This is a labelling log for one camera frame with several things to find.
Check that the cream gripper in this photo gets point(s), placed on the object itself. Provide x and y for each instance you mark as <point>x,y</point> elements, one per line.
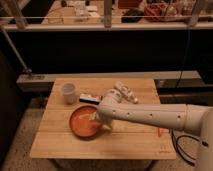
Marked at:
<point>104,120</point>

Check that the orange ceramic bowl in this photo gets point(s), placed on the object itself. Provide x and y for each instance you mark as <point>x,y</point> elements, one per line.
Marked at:
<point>81,124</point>

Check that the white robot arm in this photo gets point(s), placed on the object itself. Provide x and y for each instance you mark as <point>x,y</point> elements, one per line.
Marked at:
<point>192,119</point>

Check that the black and white eraser block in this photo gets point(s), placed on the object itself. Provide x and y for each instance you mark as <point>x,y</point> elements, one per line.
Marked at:
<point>88,98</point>

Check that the wooden table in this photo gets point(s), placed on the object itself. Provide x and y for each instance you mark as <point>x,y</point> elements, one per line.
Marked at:
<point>54,138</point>

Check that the white tube bottle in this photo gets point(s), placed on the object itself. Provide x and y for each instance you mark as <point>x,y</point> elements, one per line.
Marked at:
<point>126,92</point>

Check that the translucent plastic cup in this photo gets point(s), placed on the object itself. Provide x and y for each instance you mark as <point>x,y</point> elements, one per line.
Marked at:
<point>69,93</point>

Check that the orange carrot toy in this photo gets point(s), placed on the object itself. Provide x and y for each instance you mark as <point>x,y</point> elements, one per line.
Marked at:
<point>160,132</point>

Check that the metal diagonal pole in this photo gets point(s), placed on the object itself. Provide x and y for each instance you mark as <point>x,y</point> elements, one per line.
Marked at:
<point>26,69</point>

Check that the grey ledge rail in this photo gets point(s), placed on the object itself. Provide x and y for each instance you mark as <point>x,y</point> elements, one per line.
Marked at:
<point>42,82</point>

